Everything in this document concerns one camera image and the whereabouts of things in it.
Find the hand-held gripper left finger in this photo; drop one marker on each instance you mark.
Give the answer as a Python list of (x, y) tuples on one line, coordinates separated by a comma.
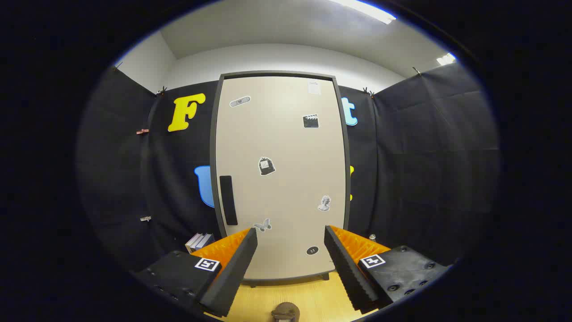
[(237, 273)]

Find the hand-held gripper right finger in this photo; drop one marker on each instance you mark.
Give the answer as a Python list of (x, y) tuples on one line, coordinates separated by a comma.
[(348, 273)]

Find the brown fuzzy shoe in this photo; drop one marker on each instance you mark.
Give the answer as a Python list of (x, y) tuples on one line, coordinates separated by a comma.
[(286, 311)]

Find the grey shoe cabinet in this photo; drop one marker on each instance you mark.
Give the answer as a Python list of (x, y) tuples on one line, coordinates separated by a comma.
[(277, 73)]

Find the white book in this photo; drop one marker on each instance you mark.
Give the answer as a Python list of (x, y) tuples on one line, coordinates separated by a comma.
[(193, 243)]

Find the black backdrop cloth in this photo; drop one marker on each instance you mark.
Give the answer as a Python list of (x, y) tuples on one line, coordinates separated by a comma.
[(424, 156)]

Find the small ceiling light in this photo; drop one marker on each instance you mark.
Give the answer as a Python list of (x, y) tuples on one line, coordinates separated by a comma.
[(446, 59)]

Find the long ceiling light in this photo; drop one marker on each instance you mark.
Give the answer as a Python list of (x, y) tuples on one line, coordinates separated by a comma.
[(364, 10)]

